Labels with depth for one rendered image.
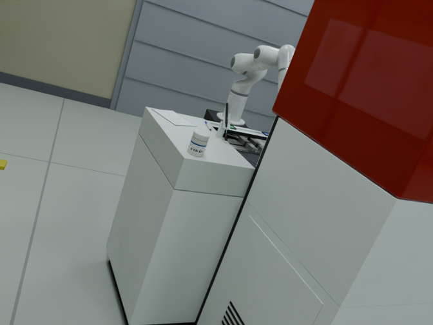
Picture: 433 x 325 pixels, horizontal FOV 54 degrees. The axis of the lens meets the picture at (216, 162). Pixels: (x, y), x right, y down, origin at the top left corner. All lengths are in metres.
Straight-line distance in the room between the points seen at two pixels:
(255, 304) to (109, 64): 3.99
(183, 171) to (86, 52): 3.70
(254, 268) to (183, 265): 0.36
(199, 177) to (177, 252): 0.39
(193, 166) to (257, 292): 0.58
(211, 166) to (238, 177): 0.15
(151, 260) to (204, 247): 0.25
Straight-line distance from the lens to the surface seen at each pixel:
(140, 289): 2.04
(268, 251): 1.76
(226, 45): 5.43
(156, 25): 5.23
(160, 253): 1.94
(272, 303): 1.74
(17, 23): 5.31
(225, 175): 1.83
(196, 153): 1.76
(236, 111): 2.71
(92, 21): 5.24
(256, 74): 2.68
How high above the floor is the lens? 1.55
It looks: 19 degrees down
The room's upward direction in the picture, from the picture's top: 20 degrees clockwise
